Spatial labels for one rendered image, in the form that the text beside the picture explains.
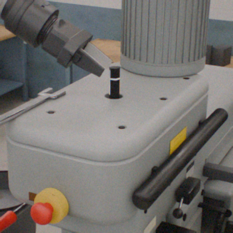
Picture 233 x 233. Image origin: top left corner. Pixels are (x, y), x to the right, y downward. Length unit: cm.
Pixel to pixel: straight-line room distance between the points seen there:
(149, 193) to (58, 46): 33
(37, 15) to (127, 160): 33
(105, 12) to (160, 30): 470
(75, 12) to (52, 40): 503
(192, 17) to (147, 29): 10
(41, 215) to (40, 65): 560
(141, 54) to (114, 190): 40
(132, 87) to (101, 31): 482
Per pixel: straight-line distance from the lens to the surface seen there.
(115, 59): 510
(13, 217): 103
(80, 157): 89
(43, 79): 650
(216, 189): 152
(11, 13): 105
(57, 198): 93
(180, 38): 119
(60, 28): 105
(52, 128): 92
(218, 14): 541
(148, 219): 105
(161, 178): 95
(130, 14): 121
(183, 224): 129
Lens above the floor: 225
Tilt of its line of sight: 22 degrees down
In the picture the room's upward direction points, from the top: 1 degrees clockwise
